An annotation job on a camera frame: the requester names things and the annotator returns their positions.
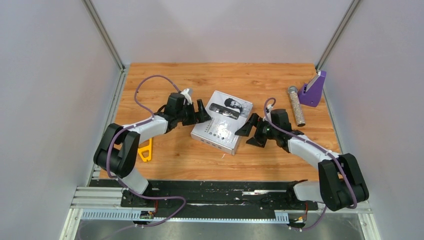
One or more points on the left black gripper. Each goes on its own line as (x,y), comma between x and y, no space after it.
(202,114)

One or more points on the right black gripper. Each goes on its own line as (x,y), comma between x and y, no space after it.
(254,120)

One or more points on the white box with black tray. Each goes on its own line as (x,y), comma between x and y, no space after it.
(228,114)

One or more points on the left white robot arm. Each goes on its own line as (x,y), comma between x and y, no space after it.
(118,148)

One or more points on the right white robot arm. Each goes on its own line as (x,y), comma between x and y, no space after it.
(340,181)

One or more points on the glittery silver cylinder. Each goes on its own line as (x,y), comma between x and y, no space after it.
(296,106)

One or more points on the purple wedge stand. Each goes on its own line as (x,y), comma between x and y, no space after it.
(310,93)

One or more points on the yellow plastic triangle toy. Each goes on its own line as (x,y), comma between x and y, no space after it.
(145,150)

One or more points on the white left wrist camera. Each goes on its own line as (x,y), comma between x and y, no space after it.
(187,93)

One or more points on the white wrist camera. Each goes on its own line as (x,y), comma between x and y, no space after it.
(267,113)
(187,93)

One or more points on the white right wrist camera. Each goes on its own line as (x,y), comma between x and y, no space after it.
(267,113)

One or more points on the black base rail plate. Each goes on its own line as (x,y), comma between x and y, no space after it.
(215,200)

